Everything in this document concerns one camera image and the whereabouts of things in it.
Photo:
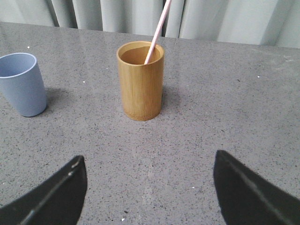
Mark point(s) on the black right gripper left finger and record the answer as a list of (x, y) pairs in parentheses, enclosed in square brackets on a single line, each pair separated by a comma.
[(57, 201)]

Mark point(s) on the blue plastic cup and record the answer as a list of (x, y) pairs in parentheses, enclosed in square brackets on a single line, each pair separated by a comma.
[(21, 83)]

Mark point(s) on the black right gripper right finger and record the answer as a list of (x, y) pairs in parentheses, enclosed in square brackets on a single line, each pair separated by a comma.
[(245, 198)]

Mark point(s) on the bamboo wooden cup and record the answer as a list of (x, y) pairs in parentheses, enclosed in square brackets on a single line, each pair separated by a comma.
[(141, 85)]

